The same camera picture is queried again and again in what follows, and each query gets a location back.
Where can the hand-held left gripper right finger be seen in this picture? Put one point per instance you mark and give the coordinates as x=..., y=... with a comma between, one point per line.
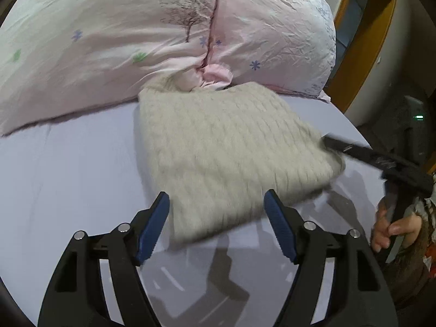
x=278, y=223

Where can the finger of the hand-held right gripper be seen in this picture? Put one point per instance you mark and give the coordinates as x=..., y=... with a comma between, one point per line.
x=354, y=152

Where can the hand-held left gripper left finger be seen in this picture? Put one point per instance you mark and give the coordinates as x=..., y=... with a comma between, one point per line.
x=154, y=225

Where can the cream knitted sweater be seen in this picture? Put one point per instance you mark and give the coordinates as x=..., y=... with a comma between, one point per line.
x=231, y=153

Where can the person's right hand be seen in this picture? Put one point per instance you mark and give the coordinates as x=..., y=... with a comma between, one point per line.
x=391, y=226

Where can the person's patterned sleeve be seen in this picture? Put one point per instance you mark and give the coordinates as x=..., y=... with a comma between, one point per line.
x=420, y=245

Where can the lavender bed sheet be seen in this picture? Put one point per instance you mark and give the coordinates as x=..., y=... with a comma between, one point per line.
x=68, y=190

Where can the pink floral quilt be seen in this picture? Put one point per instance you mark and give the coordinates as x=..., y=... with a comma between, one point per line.
x=160, y=34

